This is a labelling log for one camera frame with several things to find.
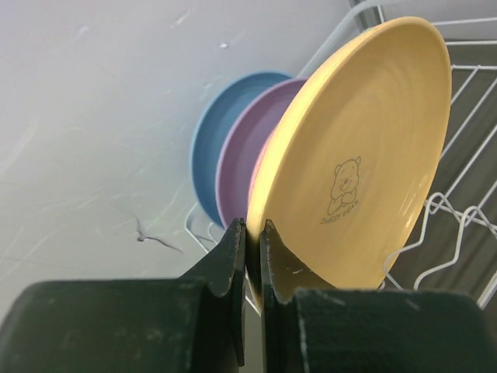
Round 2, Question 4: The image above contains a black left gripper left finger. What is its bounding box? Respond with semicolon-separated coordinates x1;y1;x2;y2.
179;218;246;368

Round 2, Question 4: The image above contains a blue plate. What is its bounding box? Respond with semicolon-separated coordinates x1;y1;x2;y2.
189;71;291;226

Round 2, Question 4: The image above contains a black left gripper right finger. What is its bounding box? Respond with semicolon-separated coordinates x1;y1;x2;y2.
259;220;338;372

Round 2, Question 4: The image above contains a purple plate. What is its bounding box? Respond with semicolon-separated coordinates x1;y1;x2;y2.
215;78;307;227

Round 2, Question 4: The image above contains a pink plate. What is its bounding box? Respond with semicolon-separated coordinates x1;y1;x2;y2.
248;139;269;204

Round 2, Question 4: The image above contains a white wire dish rack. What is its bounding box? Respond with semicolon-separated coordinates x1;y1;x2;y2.
184;0;497;312

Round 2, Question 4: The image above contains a yellow bear plate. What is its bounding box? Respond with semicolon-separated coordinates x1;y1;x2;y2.
246;16;452;305

